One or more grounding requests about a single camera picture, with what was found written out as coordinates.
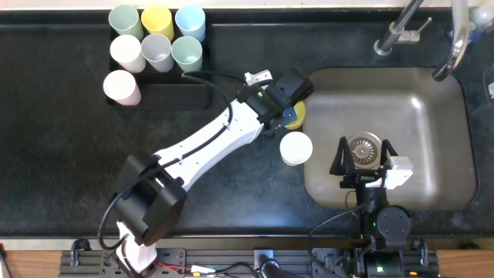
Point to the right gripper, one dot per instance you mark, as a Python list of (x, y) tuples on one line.
[(361, 180)]

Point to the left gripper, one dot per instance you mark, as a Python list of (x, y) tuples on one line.
[(291, 88)]

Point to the yellow cup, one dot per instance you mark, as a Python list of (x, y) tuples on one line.
[(157, 20), (299, 116)]

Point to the pink cup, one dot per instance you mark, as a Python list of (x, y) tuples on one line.
[(120, 87)]

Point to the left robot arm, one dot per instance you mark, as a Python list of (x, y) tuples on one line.
[(216, 139)]

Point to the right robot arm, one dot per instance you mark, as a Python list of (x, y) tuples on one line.
[(391, 224)]

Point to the steel sink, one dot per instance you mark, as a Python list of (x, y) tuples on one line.
[(417, 127)]

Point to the white cup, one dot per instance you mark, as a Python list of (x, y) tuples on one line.
[(296, 148), (126, 52)]

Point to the black tray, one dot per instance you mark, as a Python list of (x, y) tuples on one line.
[(206, 54)]

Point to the green cup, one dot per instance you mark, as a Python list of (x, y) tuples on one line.
[(187, 52), (124, 19)]

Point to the blue cup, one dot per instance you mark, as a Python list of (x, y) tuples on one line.
[(190, 21)]

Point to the grey cup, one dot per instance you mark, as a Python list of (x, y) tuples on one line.
[(156, 50)]

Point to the steel tap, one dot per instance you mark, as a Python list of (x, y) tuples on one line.
[(459, 42)]

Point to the blue soap bottle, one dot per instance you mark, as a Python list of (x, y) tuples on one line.
[(482, 17)]

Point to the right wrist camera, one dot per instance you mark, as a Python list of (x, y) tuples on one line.
[(397, 170)]

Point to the mounting rail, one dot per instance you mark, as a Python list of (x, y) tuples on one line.
[(231, 262)]

